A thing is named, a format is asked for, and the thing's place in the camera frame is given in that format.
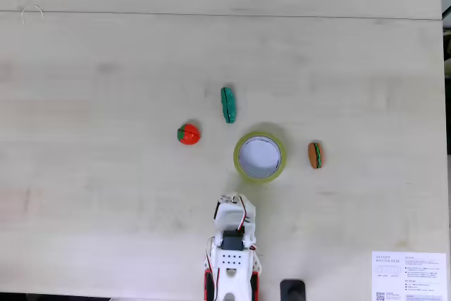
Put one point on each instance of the yellowish packing tape roll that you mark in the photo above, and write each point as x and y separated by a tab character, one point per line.
236	156

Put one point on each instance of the green toy cucumber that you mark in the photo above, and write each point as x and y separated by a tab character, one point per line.
229	105

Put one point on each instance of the white printed paper sheet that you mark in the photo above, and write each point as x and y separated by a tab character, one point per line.
405	280

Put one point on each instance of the red toy strawberry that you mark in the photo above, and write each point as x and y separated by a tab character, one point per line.
190	135

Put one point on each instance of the toy hamburger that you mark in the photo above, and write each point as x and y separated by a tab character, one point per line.
314	155

